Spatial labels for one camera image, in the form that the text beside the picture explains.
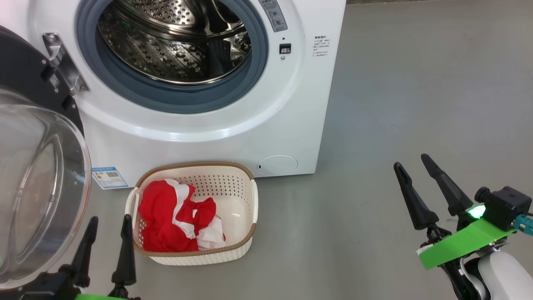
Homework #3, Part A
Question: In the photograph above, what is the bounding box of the blue energy label sticker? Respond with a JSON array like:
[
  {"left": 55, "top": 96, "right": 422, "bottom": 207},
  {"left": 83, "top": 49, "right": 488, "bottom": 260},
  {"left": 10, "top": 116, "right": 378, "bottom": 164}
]
[{"left": 92, "top": 167, "right": 129, "bottom": 190}]

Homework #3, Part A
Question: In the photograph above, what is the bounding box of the cream plastic laundry basket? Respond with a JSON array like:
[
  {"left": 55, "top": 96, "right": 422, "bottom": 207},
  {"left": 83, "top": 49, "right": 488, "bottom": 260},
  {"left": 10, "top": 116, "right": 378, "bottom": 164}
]
[{"left": 125, "top": 162, "right": 259, "bottom": 266}]

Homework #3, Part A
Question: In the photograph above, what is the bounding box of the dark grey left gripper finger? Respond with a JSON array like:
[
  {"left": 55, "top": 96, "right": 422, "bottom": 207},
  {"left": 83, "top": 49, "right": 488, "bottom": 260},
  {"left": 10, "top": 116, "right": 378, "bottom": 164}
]
[
  {"left": 62, "top": 216, "right": 99, "bottom": 288},
  {"left": 109, "top": 214, "right": 137, "bottom": 297}
]

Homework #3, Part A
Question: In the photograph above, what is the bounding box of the white front-load washing machine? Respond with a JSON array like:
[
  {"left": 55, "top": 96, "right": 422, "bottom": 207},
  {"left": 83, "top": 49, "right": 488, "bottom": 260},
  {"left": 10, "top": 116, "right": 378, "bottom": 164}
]
[{"left": 0, "top": 0, "right": 347, "bottom": 190}]

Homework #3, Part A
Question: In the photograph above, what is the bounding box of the red and white garment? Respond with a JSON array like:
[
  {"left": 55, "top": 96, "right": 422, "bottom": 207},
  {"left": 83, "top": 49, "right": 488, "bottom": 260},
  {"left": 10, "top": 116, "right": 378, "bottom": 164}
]
[{"left": 138, "top": 179, "right": 226, "bottom": 253}]

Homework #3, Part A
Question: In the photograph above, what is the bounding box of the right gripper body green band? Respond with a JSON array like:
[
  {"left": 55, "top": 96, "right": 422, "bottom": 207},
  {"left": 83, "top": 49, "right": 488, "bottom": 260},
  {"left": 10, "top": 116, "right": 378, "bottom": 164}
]
[{"left": 416, "top": 204, "right": 517, "bottom": 270}]

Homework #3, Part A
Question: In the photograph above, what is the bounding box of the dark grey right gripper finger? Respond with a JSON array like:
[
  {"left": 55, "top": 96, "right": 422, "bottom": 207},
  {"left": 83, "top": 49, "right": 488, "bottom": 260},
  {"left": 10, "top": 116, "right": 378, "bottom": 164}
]
[
  {"left": 421, "top": 154, "right": 474, "bottom": 216},
  {"left": 394, "top": 162, "right": 448, "bottom": 242}
]

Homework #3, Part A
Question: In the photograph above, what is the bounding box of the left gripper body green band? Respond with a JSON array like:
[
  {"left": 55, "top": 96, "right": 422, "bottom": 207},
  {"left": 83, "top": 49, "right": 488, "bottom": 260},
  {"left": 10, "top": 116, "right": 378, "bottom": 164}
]
[{"left": 75, "top": 294, "right": 140, "bottom": 300}]

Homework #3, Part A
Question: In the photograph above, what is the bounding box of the steel perforated washer drum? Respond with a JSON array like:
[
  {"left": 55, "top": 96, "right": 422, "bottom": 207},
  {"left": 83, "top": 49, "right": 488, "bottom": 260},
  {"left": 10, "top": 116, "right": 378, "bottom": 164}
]
[{"left": 98, "top": 0, "right": 252, "bottom": 86}]

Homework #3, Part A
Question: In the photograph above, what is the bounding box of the washing machine door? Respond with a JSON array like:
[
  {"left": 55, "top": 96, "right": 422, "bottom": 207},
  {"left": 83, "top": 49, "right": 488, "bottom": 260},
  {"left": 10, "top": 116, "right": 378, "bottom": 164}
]
[{"left": 0, "top": 25, "right": 92, "bottom": 290}]

